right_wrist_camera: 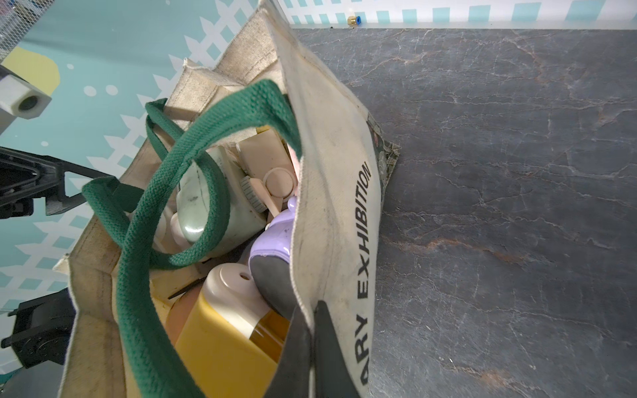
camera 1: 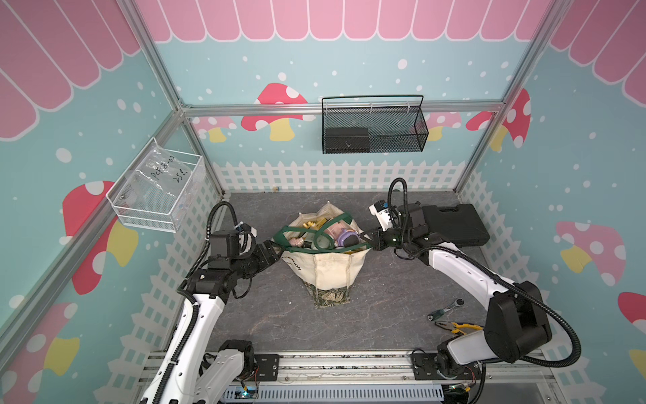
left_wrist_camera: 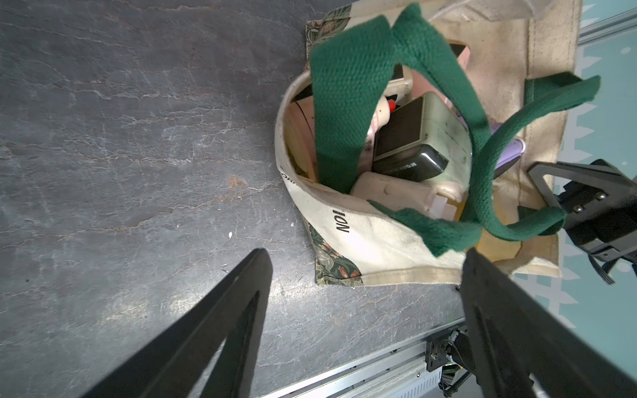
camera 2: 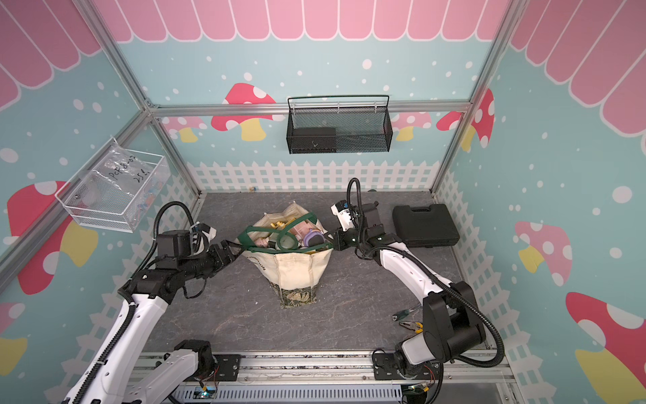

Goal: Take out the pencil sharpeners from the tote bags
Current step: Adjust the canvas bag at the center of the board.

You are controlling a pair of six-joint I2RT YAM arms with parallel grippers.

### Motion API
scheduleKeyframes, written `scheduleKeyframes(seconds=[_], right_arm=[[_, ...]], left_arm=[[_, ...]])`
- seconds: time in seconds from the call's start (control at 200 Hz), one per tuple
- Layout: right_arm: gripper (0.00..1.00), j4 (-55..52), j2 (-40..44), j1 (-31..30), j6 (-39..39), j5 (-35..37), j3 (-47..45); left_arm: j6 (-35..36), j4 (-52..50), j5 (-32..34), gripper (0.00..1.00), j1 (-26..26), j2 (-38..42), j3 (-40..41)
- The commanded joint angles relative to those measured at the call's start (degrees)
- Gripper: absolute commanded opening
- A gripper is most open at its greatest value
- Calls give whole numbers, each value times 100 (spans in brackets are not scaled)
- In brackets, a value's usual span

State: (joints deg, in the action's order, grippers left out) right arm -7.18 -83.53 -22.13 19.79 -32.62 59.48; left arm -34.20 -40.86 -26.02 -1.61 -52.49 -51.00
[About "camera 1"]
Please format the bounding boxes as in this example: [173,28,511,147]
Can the cream canvas tote bag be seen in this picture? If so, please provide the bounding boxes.
[273,202,371,308]

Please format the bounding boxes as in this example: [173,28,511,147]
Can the green pencil sharpener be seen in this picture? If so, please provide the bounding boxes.
[313,232,335,251]

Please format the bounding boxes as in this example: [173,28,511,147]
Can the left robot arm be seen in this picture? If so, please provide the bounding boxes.
[140,201,284,403]

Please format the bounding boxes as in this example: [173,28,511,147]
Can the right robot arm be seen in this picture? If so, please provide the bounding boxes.
[366,178,582,379]

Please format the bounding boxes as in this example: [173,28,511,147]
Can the purple pencil sharpener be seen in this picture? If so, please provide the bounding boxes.
[336,229,360,248]

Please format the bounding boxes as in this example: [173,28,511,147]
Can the pink pencil sharpener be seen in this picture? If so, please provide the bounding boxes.
[325,222,347,240]

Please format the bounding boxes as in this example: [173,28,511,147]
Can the black plastic tool case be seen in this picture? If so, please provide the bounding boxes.
[415,204,490,247]

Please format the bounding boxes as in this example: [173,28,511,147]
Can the black box in basket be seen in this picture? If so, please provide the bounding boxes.
[322,127,370,154]

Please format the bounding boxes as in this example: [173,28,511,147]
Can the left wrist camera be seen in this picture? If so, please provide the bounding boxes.
[235,222,257,237]

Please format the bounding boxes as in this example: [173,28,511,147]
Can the yellow handled pliers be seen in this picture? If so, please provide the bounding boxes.
[434,321,483,335]

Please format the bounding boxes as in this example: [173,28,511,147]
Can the black wire mesh basket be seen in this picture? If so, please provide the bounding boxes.
[321,94,429,153]

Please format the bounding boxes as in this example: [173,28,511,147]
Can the clear wall bin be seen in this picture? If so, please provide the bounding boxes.
[106,138,206,233]

